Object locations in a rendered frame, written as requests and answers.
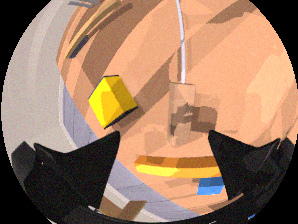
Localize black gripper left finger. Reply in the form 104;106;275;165
33;131;121;209

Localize yellow box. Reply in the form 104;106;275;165
88;75;138;129

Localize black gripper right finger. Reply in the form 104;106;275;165
208;129;281;201

